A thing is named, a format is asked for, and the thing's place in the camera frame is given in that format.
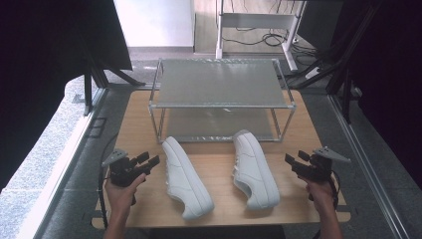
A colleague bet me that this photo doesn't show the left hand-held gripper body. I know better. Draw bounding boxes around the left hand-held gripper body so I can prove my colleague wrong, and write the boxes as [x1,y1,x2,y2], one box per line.
[101,148,149,188]

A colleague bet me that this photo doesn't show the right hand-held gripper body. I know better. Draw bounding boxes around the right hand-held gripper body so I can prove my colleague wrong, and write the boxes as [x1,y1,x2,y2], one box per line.
[299,145,352,183]

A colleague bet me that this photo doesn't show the white sneaker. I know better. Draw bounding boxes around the white sneaker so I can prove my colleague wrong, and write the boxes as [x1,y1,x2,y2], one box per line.
[231,128,282,211]
[161,135,215,221]

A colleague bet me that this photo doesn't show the grey two-tier shoe rack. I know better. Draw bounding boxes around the grey two-tier shoe rack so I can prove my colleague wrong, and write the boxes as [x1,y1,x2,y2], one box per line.
[147,57,298,144]

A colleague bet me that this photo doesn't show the person's left hand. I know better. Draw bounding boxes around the person's left hand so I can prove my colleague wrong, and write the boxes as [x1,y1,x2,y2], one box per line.
[104,172,147,217]

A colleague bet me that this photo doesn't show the person's right hand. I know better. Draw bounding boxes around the person's right hand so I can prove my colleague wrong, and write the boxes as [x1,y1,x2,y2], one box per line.
[299,175,336,214]

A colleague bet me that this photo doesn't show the white power strip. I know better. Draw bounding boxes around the white power strip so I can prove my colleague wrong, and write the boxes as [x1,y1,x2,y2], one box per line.
[304,67,321,80]

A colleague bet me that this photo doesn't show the black metal stand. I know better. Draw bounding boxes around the black metal stand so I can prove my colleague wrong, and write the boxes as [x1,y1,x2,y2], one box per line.
[82,49,147,118]
[285,0,382,124]

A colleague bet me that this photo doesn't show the dark curtain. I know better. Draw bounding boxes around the dark curtain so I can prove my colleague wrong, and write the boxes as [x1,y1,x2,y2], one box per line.
[331,0,422,190]
[0,0,133,193]

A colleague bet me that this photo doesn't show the white board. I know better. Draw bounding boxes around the white board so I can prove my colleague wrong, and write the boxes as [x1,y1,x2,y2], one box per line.
[112,0,196,48]

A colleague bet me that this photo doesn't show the aluminium rail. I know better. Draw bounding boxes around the aluminium rail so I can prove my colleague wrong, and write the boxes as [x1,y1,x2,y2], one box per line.
[327,94,413,239]

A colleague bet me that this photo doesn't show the black floor cables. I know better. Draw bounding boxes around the black floor cables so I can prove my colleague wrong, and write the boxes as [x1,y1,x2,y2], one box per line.
[221,26,319,64]

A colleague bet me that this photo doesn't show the white desk frame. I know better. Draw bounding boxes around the white desk frame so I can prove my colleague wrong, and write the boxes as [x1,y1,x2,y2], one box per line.
[214,0,307,73]

